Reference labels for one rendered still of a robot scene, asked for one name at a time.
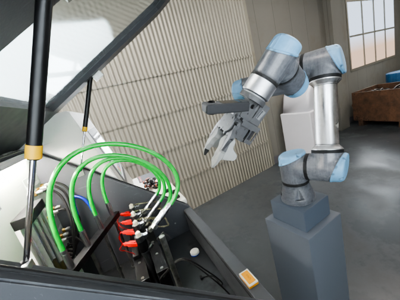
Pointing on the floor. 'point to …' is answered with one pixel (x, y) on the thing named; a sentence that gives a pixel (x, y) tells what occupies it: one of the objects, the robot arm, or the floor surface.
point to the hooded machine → (299, 121)
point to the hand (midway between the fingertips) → (208, 156)
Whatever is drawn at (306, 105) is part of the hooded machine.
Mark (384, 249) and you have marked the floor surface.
